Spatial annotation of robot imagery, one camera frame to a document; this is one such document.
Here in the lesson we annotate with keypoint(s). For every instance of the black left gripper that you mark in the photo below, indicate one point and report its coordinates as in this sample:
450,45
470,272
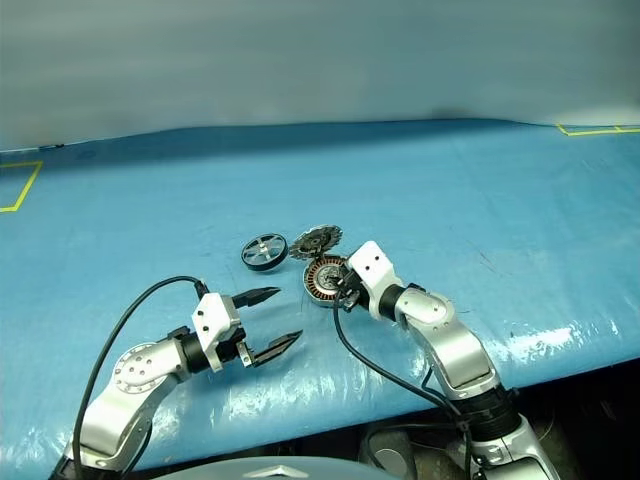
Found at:
232,350

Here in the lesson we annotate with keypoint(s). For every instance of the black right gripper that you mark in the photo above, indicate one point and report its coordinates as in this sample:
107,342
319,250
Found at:
354,287

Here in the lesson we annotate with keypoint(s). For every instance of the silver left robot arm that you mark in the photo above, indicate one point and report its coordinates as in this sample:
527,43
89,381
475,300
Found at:
135,370

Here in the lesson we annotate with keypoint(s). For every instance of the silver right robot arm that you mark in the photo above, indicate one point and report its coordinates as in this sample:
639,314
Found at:
450,330

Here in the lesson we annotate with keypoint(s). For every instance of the blue plastic table cover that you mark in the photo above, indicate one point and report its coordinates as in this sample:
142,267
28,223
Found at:
150,200

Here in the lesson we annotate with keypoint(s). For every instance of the round motor housing lid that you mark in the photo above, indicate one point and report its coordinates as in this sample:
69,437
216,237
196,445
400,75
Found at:
315,242

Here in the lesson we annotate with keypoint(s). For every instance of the motor housing with copper windings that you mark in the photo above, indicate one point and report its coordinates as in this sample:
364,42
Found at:
315,280

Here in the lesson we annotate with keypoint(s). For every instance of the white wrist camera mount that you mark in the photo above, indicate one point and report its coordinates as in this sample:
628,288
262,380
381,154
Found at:
212,315
372,262

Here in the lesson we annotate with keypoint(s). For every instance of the black spoked rotor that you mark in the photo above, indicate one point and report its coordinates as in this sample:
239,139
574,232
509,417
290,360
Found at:
263,248

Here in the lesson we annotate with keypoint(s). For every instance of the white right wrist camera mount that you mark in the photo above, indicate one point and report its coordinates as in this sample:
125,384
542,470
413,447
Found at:
372,262

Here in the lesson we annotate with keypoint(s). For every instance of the silver robot torso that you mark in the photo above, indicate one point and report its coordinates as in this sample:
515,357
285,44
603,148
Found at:
280,470

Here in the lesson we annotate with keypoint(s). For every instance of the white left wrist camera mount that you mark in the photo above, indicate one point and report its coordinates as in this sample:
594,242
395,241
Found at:
212,315

